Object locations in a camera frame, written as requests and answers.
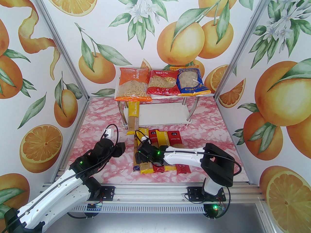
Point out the clear blue-print spaghetti pack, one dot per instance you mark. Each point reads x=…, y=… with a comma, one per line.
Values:
x=136, y=147

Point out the yellow PASTATIME spaghetti pack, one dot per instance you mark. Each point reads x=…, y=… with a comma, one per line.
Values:
x=147, y=169
x=133, y=113
x=162, y=138

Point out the red spaghetti pack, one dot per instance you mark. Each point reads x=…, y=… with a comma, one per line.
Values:
x=175, y=139
x=153, y=136

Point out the orange macaroni pasta bag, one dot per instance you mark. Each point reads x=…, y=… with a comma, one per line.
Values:
x=132, y=86

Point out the red fusilli pasta bag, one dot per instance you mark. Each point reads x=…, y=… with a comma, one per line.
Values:
x=161, y=82

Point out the blue shell pasta bag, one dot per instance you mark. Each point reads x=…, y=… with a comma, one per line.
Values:
x=190, y=81

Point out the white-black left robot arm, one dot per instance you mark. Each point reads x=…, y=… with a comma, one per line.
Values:
x=48, y=198

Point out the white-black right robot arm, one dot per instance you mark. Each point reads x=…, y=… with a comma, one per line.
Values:
x=184, y=158

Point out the white two-tier chrome-leg shelf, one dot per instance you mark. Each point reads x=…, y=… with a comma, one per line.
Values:
x=162, y=113

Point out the small green circuit board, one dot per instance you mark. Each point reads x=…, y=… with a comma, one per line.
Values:
x=93, y=207

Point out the black puck with green light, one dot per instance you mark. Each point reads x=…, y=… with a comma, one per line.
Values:
x=213, y=211

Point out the aluminium base rail beam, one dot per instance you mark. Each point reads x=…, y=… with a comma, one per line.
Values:
x=150, y=190

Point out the aluminium frame post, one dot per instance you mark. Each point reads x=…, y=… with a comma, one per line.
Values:
x=245, y=37
x=59, y=37

